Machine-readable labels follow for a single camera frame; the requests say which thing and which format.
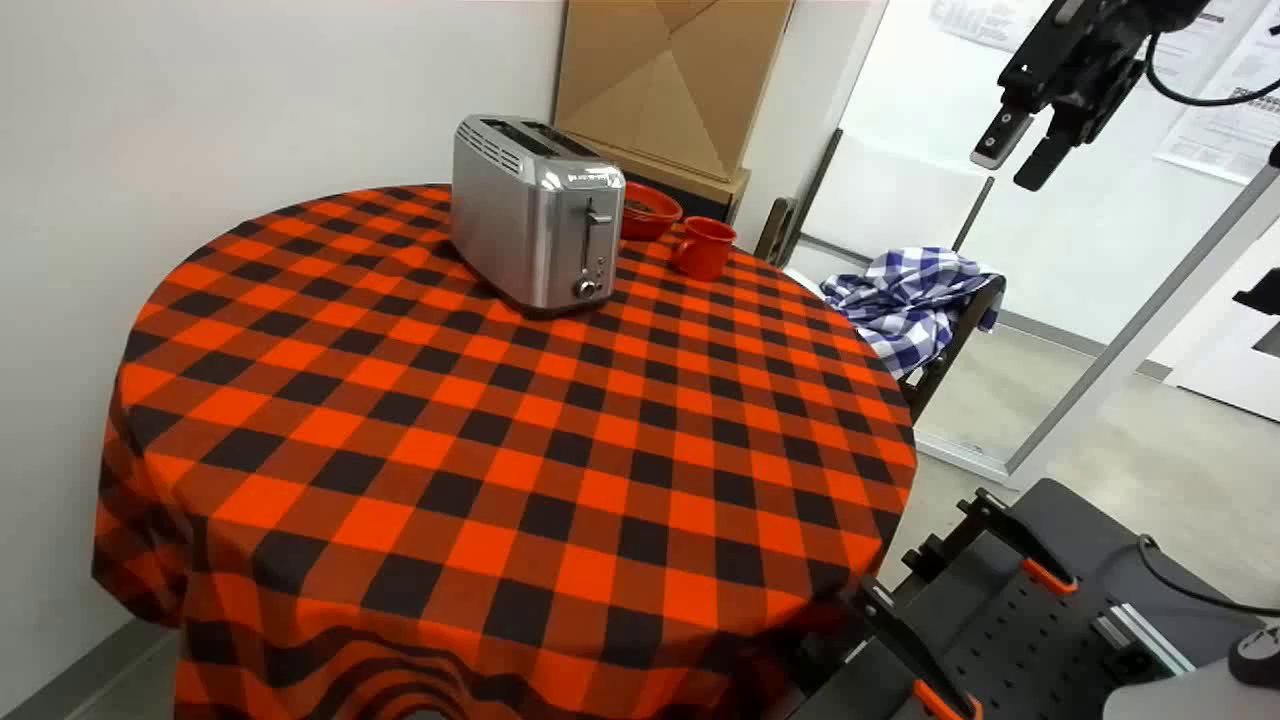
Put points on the red mug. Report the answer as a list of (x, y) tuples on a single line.
[(705, 251)]

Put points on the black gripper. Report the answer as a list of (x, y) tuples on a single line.
[(1082, 58)]

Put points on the blue white checked cloth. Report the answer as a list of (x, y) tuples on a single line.
[(904, 304)]

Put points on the black orange equipment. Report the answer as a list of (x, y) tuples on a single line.
[(1055, 625)]

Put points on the black frame chair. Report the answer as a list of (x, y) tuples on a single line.
[(948, 349)]

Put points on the white text poster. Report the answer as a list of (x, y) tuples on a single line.
[(1232, 112)]

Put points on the red black checked tablecloth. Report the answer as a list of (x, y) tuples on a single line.
[(443, 455)]

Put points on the white metal frame post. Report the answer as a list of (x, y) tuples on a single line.
[(1147, 314)]

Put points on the silver aluminium rail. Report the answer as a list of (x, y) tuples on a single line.
[(1147, 637)]

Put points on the red bowl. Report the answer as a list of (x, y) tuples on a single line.
[(651, 211)]

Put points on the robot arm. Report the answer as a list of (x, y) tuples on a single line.
[(1166, 10)]

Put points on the white poster with green circle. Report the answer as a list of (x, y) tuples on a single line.
[(985, 17)]

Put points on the silver two-slot toaster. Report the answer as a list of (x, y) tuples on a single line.
[(522, 215)]

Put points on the brown cardboard box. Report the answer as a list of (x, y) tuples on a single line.
[(663, 83)]

